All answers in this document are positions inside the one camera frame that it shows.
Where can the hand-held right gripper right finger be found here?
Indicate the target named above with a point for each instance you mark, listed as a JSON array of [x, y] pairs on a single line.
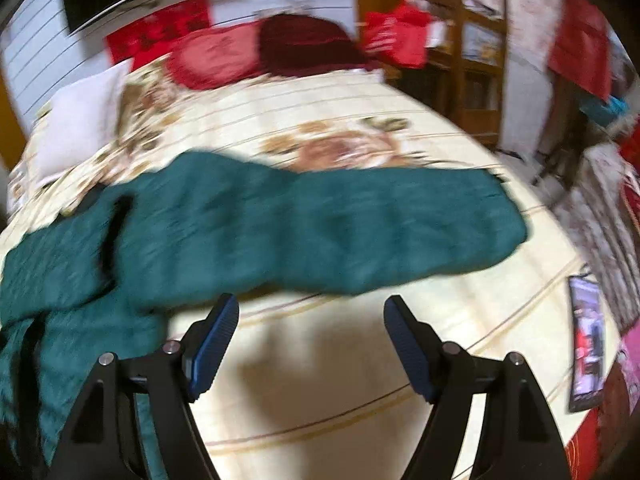
[[407, 345]]

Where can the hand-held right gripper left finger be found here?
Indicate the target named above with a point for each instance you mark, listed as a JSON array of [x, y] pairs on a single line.
[[215, 345]]

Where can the green down jacket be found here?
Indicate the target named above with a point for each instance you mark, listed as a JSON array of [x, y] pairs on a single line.
[[250, 230]]

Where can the floral bed sheet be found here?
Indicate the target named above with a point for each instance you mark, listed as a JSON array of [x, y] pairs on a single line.
[[325, 410]]

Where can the black smartphone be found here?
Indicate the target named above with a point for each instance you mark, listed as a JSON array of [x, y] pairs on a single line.
[[587, 340]]

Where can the white pillow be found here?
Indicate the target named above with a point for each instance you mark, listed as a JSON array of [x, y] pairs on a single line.
[[80, 120]]

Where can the red heart pillow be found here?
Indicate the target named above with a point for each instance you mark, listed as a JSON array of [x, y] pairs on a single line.
[[210, 57]]

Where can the wooden shelf rack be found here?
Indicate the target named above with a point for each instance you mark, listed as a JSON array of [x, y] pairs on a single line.
[[492, 60]]

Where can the red shopping bag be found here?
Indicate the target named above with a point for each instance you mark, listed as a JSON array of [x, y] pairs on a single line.
[[405, 35]]

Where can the dark red velvet pillow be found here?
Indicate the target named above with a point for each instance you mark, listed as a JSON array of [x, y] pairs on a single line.
[[305, 45]]

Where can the red hanging cloth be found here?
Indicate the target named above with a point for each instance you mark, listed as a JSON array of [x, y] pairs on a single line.
[[580, 45]]

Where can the red wall banner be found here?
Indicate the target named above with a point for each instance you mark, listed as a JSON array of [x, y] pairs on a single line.
[[150, 27]]

